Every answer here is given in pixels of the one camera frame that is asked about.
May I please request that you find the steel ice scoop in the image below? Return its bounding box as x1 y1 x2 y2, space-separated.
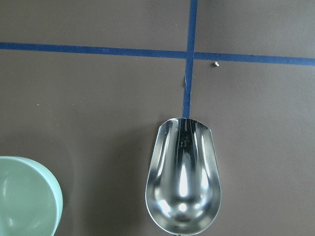
145 118 221 236

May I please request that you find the green bowl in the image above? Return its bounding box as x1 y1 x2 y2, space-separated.
0 156 63 236

